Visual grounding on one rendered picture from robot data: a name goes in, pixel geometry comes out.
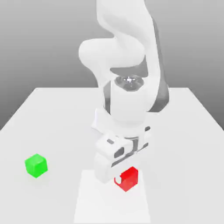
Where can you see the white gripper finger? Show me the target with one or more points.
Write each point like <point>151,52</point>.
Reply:
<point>118,179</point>

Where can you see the small green cube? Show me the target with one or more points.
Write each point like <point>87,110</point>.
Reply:
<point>36,165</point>

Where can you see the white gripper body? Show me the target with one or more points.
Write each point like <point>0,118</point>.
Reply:
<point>103,168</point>

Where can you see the small red cube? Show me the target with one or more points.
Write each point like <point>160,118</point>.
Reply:
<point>130,178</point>

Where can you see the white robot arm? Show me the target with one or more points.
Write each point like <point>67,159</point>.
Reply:
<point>129,105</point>

